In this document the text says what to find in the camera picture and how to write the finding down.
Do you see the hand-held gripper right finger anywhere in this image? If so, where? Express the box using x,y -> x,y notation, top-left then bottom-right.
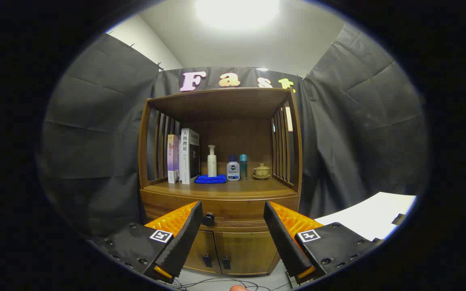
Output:
263,201 -> 383,284

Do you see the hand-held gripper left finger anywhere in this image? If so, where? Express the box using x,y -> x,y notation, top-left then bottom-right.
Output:
93,201 -> 203,283

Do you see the wooden cabinet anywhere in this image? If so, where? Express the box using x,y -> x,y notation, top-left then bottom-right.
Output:
138,87 -> 303,276

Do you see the blue folded cloth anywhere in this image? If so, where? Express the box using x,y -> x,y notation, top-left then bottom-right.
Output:
195,174 -> 227,184

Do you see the ceramic lidded teacup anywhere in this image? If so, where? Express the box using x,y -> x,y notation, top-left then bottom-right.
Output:
253,163 -> 271,180

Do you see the white pump bottle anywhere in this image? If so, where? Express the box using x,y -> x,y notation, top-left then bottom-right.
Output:
207,145 -> 218,177

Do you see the white book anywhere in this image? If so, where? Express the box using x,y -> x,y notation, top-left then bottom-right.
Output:
179,128 -> 200,185

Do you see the purple book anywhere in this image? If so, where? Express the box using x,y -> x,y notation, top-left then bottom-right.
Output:
167,134 -> 181,184

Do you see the white bottle with blue cap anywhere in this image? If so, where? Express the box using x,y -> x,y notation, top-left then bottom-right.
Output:
227,155 -> 240,181

